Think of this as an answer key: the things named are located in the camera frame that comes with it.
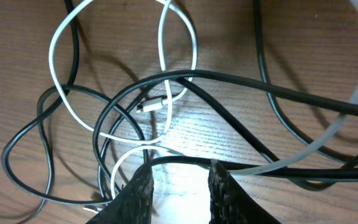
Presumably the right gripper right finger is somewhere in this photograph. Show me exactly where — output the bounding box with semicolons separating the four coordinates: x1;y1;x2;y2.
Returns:
208;160;279;224

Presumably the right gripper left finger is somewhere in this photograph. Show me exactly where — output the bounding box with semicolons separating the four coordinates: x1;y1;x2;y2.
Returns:
86;162;154;224

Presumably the white USB cable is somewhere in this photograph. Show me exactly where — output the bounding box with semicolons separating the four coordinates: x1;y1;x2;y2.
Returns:
48;0;358;200

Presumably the black USB cable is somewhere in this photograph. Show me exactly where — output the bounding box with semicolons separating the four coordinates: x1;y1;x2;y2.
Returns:
1;0;358;224
92;70;358;200

